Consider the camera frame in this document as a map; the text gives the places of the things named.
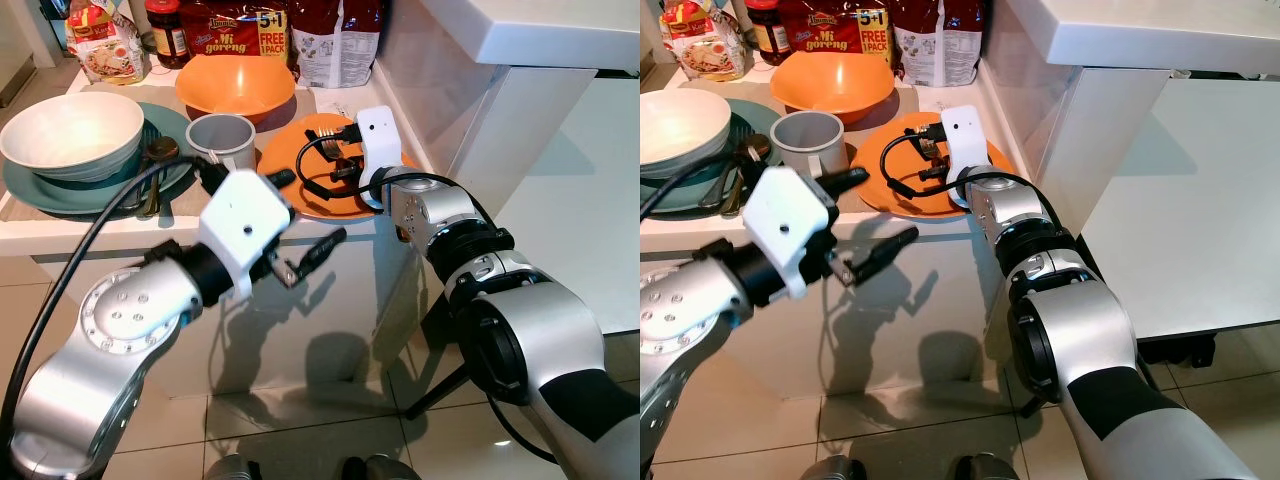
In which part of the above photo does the metal fork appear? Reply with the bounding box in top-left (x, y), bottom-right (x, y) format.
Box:
top-left (314, 124), bottom-right (349, 163)

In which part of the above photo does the orange plate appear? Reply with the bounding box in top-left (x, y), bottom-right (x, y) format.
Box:
top-left (256, 112), bottom-right (422, 222)
top-left (851, 111), bottom-right (1021, 219)

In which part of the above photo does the grey mug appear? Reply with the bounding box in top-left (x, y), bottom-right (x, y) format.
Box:
top-left (771, 110), bottom-right (853, 179)
top-left (185, 112), bottom-right (259, 177)

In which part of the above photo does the metal spoon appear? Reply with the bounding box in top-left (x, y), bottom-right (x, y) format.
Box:
top-left (138, 134), bottom-right (183, 218)
top-left (718, 132), bottom-right (773, 217)

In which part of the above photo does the orange bowl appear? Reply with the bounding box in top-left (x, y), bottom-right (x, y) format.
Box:
top-left (769, 50), bottom-right (897, 126)
top-left (175, 54), bottom-right (299, 127)

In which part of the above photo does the red and white food bag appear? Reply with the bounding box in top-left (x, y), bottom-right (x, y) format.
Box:
top-left (888, 0), bottom-right (985, 88)
top-left (289, 0), bottom-right (387, 90)

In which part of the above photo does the teal plate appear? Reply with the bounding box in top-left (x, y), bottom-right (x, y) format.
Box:
top-left (2, 102), bottom-right (197, 217)
top-left (640, 98), bottom-right (786, 214)

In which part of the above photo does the red mi goreng noodle pack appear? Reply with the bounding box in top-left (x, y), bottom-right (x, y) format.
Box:
top-left (775, 0), bottom-right (893, 59)
top-left (179, 0), bottom-right (292, 63)

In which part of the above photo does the red-lidded sauce jar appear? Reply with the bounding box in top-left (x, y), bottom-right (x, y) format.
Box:
top-left (743, 0), bottom-right (791, 67)
top-left (144, 0), bottom-right (192, 71)

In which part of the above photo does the white ceramic bowl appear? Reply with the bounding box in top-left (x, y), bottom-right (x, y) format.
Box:
top-left (0, 91), bottom-right (147, 184)
top-left (640, 88), bottom-right (732, 181)

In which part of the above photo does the black stand leg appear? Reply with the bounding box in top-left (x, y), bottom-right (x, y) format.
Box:
top-left (1007, 385), bottom-right (1064, 420)
top-left (404, 362), bottom-right (474, 422)

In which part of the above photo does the noodle packet with food picture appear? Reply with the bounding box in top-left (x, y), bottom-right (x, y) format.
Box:
top-left (64, 0), bottom-right (153, 87)
top-left (659, 0), bottom-right (749, 83)

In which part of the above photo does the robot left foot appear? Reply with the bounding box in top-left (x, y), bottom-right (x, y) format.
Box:
top-left (204, 454), bottom-right (264, 480)
top-left (814, 454), bottom-right (868, 480)

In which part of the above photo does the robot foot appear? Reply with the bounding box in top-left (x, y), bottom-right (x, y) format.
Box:
top-left (204, 454), bottom-right (264, 480)
top-left (814, 454), bottom-right (868, 480)
top-left (339, 454), bottom-right (422, 480)
top-left (954, 451), bottom-right (1022, 480)

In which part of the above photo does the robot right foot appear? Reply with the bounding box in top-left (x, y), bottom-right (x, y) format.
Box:
top-left (954, 451), bottom-right (1022, 480)
top-left (339, 454), bottom-right (422, 480)

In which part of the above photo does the white counter slab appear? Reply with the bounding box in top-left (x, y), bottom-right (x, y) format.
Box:
top-left (1008, 0), bottom-right (1280, 77)
top-left (419, 0), bottom-right (641, 73)

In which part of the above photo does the white side table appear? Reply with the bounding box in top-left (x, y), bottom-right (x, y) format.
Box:
top-left (1078, 76), bottom-right (1280, 343)

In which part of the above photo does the black table foot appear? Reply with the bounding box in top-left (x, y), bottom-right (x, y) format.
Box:
top-left (1139, 334), bottom-right (1220, 370)

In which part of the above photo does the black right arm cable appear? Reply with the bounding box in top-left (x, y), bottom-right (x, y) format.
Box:
top-left (879, 122), bottom-right (1063, 227)
top-left (295, 120), bottom-right (497, 227)

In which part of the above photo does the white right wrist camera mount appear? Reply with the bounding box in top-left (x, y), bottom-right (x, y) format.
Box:
top-left (354, 105), bottom-right (404, 210)
top-left (939, 104), bottom-right (987, 208)

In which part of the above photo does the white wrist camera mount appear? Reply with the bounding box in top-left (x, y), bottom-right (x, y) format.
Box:
top-left (354, 105), bottom-right (404, 210)
top-left (741, 166), bottom-right (840, 300)
top-left (939, 104), bottom-right (987, 208)
top-left (196, 169), bottom-right (294, 302)

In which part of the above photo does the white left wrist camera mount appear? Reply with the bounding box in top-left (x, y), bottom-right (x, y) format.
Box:
top-left (741, 166), bottom-right (840, 300)
top-left (196, 169), bottom-right (294, 302)

